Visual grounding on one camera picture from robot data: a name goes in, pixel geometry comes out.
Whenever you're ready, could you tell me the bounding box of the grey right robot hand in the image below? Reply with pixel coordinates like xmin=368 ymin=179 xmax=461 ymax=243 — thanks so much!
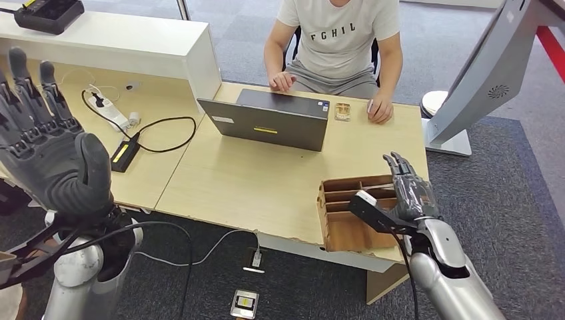
xmin=382 ymin=151 xmax=440 ymax=224

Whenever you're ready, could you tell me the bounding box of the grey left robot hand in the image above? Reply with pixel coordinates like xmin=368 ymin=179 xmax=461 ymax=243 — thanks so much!
xmin=0 ymin=46 xmax=114 ymax=217

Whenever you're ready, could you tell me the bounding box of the person's right hand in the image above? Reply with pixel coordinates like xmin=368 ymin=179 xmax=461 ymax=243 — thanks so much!
xmin=269 ymin=70 xmax=297 ymax=93

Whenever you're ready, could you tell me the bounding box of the person's left hand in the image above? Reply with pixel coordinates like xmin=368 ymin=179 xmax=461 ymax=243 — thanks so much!
xmin=367 ymin=93 xmax=394 ymax=125

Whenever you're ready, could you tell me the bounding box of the person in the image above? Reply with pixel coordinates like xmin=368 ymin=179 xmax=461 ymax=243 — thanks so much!
xmin=263 ymin=0 xmax=403 ymax=125

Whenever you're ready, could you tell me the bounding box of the dark grey laptop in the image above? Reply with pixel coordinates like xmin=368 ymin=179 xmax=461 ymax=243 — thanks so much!
xmin=197 ymin=88 xmax=331 ymax=153

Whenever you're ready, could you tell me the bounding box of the white round base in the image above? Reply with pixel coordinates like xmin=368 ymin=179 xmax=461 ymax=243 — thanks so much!
xmin=419 ymin=90 xmax=449 ymax=119

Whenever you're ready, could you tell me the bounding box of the black chair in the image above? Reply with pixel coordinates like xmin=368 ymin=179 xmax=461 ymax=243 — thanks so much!
xmin=282 ymin=25 xmax=382 ymax=88

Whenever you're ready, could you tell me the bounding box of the black laptop power brick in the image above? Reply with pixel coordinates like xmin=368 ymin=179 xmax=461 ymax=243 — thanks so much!
xmin=110 ymin=132 xmax=141 ymax=173

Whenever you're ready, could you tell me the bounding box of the wooden compartment organizer box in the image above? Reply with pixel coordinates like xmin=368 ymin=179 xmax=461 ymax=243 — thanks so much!
xmin=316 ymin=175 xmax=409 ymax=253

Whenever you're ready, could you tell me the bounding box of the white power strip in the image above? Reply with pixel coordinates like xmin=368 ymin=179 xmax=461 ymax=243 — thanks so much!
xmin=87 ymin=93 xmax=130 ymax=133

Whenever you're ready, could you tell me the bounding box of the grey kiosk display stand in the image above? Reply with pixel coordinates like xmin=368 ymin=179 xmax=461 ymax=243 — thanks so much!
xmin=421 ymin=0 xmax=537 ymax=157

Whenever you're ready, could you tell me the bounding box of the white counter partition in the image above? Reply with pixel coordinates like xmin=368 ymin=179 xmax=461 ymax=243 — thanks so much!
xmin=0 ymin=9 xmax=222 ymax=103

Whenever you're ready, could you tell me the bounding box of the black charger device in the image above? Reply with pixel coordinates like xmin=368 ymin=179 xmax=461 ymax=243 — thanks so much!
xmin=13 ymin=0 xmax=85 ymax=35

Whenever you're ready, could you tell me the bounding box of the red beam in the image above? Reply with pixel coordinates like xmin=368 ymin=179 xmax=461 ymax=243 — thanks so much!
xmin=534 ymin=25 xmax=565 ymax=85

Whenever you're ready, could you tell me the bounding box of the silver floor socket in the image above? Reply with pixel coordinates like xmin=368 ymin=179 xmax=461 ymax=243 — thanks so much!
xmin=230 ymin=289 xmax=260 ymax=320

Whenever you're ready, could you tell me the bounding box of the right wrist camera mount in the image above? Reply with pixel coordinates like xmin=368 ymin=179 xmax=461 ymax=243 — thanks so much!
xmin=348 ymin=189 xmax=418 ymax=235

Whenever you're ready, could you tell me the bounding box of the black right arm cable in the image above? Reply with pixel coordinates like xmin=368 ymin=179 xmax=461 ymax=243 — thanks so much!
xmin=388 ymin=225 xmax=420 ymax=320

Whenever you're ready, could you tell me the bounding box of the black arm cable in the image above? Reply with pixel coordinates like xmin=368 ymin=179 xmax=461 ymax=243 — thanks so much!
xmin=66 ymin=221 xmax=196 ymax=320
xmin=388 ymin=225 xmax=420 ymax=320

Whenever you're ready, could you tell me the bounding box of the thin white cable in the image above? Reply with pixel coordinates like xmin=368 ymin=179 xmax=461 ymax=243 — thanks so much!
xmin=61 ymin=68 xmax=121 ymax=103

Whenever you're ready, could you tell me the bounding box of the black power cable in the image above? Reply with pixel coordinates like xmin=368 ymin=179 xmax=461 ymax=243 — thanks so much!
xmin=81 ymin=89 xmax=197 ymax=154

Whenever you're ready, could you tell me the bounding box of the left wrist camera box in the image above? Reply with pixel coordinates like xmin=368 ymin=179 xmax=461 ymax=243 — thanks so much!
xmin=0 ymin=251 xmax=19 ymax=286

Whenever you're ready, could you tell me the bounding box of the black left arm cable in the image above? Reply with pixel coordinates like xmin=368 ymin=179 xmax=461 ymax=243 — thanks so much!
xmin=66 ymin=221 xmax=196 ymax=320

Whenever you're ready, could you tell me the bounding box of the grey floor cable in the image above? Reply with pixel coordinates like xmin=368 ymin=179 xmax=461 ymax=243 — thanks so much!
xmin=134 ymin=229 xmax=261 ymax=268

